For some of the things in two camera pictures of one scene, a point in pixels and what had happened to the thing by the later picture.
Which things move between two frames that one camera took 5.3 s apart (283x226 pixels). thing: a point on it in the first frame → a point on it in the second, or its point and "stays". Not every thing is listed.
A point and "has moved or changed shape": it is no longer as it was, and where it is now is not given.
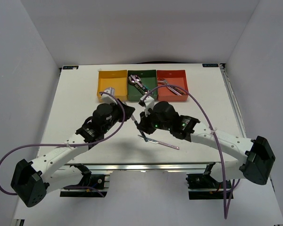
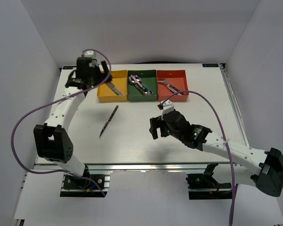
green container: (148, 78) stays
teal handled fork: (164, 81) stays
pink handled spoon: (145, 91) stays
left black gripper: (129, 110) → (103, 76)
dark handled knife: (133, 118) has moved or changed shape
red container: (176, 77) stays
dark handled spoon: (146, 88) stays
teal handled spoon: (137, 79) → (136, 84)
